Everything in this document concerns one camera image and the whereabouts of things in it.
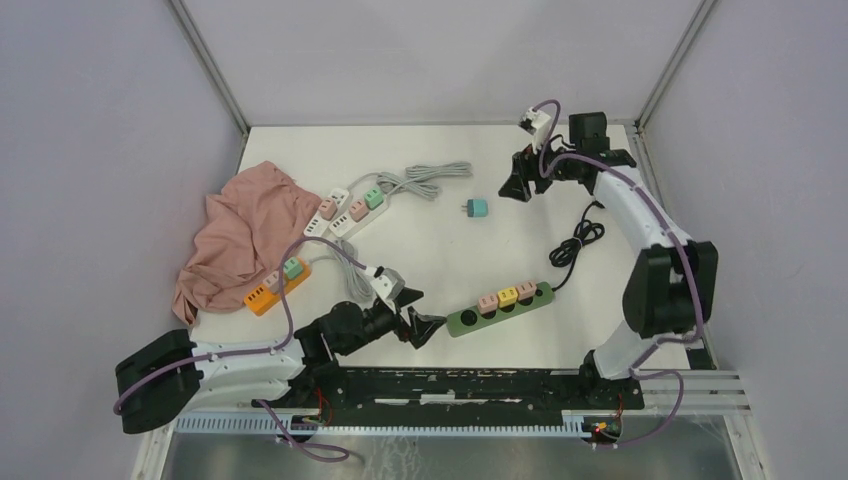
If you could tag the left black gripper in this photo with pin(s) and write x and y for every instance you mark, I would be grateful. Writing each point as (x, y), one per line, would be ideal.
(420, 328)

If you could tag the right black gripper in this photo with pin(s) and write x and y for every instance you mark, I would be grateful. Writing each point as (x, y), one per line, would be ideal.
(525, 164)

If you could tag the green power strip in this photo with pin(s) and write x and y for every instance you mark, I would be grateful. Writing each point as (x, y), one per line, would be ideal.
(468, 320)

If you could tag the teal usb charger plug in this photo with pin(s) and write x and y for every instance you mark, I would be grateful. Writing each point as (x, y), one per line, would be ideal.
(476, 208)

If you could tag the pink charger plug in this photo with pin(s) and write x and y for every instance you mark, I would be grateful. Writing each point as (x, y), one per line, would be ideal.
(487, 305)

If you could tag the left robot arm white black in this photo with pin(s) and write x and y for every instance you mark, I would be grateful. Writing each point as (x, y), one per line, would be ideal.
(174, 374)

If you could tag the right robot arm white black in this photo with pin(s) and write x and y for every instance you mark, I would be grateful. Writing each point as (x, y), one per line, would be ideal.
(669, 294)

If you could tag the yellow charger plug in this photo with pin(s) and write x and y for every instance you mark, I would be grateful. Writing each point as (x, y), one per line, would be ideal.
(507, 297)

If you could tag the pink charger plug far end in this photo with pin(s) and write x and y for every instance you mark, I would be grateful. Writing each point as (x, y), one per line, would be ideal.
(525, 290)

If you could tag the pink plug on right strip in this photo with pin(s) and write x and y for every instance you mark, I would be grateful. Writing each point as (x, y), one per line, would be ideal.
(358, 210)

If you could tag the green plug on white strip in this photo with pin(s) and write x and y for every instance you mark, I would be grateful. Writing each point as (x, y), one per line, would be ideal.
(374, 198)

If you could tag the white power strip left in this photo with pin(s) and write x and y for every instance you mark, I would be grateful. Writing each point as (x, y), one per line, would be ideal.
(316, 227)

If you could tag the orange power strip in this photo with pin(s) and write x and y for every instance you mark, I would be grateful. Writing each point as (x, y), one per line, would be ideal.
(268, 293)

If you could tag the pink cloth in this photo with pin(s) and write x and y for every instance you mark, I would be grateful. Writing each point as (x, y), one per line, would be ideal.
(258, 214)

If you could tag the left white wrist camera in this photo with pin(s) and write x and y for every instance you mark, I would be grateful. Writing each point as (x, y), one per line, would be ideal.
(386, 283)

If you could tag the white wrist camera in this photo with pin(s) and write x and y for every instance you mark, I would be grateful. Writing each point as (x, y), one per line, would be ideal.
(386, 283)
(537, 123)

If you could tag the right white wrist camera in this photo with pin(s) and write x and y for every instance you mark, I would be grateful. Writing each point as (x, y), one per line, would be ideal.
(537, 123)

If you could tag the black mounting base plate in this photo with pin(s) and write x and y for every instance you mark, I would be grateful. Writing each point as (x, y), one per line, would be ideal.
(445, 397)

